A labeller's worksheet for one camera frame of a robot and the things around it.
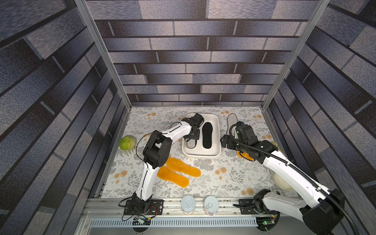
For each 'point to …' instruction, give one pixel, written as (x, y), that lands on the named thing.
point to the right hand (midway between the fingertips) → (226, 139)
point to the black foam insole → (207, 131)
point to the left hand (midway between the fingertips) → (194, 135)
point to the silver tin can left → (188, 204)
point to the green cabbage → (127, 143)
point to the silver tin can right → (211, 205)
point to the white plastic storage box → (199, 151)
